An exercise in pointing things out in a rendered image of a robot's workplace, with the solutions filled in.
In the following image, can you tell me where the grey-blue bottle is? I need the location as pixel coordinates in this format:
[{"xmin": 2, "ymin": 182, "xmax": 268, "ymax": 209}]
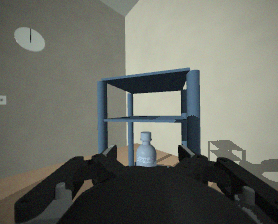
[{"xmin": 136, "ymin": 131, "xmax": 157, "ymax": 167}]

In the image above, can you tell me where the blue shelving unit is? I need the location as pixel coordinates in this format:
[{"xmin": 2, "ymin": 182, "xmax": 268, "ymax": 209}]
[{"xmin": 97, "ymin": 67, "xmax": 201, "ymax": 166}]

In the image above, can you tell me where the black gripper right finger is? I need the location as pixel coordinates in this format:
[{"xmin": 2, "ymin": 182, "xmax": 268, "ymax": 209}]
[{"xmin": 165, "ymin": 145, "xmax": 278, "ymax": 224}]

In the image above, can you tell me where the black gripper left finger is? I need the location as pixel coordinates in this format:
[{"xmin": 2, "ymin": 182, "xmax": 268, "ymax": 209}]
[{"xmin": 14, "ymin": 145, "xmax": 136, "ymax": 224}]

